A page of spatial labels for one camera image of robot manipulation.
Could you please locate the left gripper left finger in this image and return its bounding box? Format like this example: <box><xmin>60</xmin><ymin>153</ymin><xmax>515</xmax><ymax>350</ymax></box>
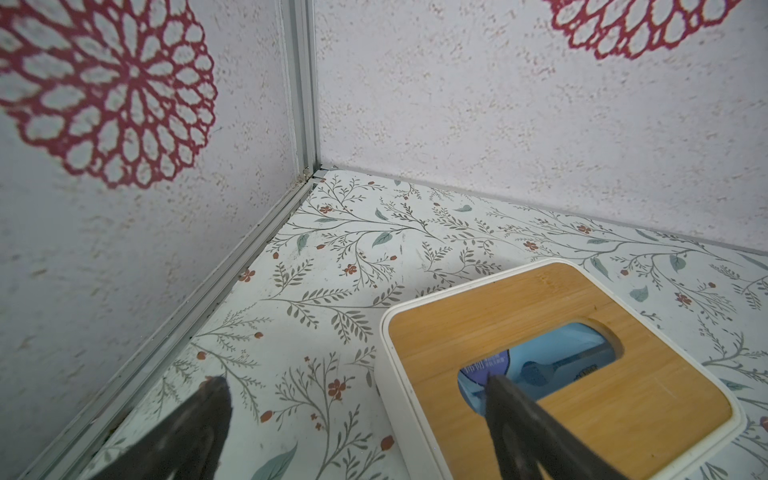
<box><xmin>94</xmin><ymin>376</ymin><xmax>233</xmax><ymax>480</ymax></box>

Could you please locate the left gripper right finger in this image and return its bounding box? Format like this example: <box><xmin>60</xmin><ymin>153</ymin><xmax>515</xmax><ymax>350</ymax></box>
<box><xmin>484</xmin><ymin>375</ymin><xmax>625</xmax><ymax>479</ymax></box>

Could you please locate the white wooden-lid tissue box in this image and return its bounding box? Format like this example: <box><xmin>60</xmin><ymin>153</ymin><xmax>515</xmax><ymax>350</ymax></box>
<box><xmin>374</xmin><ymin>260</ymin><xmax>746</xmax><ymax>479</ymax></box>

